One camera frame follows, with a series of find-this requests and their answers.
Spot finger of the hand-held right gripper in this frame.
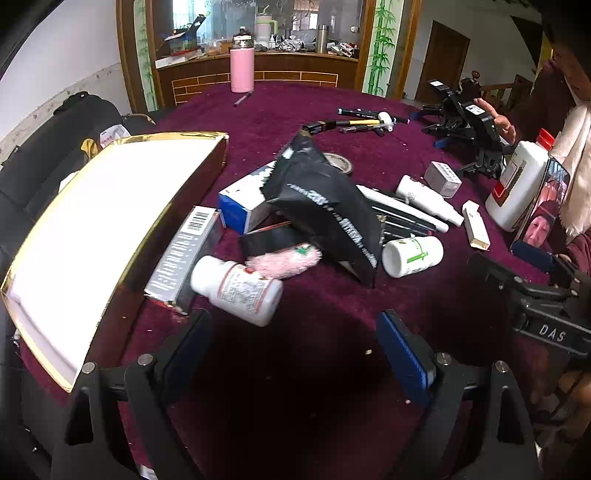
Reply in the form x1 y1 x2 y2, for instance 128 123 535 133
510 240 579 278
466 251 533 304

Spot white pill bottle green label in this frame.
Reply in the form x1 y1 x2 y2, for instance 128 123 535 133
382 235 445 279

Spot blue white medicine box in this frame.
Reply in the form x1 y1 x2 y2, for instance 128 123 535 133
217 161 279 234

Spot white marker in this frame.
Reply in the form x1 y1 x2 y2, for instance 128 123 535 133
356 184 450 233

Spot large white jug red cap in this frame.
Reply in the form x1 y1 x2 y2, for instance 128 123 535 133
484 128 556 232

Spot black marker grey ends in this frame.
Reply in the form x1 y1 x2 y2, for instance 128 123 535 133
370 200 438 232

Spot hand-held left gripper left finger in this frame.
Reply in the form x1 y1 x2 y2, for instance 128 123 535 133
50 308 214 480

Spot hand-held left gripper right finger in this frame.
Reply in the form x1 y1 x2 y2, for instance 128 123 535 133
375 309 544 480

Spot small grey box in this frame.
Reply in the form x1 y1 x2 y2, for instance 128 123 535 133
423 161 463 199

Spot white gold-trimmed box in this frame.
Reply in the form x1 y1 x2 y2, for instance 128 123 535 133
0 131 230 393

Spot wooden cabinet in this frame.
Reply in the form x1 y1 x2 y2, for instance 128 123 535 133
154 50 362 108

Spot black tape roll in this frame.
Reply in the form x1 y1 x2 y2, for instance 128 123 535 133
321 152 354 175

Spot brown wooden door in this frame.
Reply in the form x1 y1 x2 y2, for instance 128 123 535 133
414 20 472 105

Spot slim black marker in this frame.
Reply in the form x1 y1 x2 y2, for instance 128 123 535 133
337 108 410 125

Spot black foil packet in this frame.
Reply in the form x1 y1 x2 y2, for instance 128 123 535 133
260 133 385 289

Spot narrow beige white box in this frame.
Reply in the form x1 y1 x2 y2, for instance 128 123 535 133
461 200 491 251

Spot white green tumbler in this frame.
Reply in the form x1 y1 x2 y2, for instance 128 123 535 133
255 6 280 49

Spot white squeeze tube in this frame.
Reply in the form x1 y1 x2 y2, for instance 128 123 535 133
396 175 465 227

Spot white pill bottle red label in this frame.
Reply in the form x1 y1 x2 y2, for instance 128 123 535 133
190 255 284 328

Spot black and gold lipstick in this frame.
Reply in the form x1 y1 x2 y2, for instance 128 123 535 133
302 120 341 136

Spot silver barcode box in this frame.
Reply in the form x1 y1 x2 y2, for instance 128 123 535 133
144 206 223 315

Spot black marker red caps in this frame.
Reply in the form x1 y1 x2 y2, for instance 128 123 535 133
379 216 434 241

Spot white plastic bag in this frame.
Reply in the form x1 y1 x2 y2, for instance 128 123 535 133
99 126 126 149

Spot pink fluffy pouch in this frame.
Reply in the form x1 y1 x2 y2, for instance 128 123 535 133
244 243 323 280

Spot pink insulated bottle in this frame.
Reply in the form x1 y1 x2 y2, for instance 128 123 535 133
229 32 256 93

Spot silver pen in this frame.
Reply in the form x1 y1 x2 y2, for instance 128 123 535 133
339 125 385 138

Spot black backpack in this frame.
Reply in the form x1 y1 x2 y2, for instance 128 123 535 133
54 91 122 139
0 92 160 480

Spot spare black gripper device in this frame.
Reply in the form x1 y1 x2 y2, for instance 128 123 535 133
410 79 463 139
433 103 507 179

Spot yellow black small hammer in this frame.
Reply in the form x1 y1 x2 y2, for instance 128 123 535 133
333 112 398 136

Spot smartphone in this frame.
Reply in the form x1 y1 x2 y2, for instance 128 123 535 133
510 156 572 256

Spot person's right hand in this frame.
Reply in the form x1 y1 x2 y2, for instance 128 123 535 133
556 368 591 420

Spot bamboo painted panel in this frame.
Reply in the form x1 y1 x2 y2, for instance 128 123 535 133
133 0 160 112
362 0 399 96

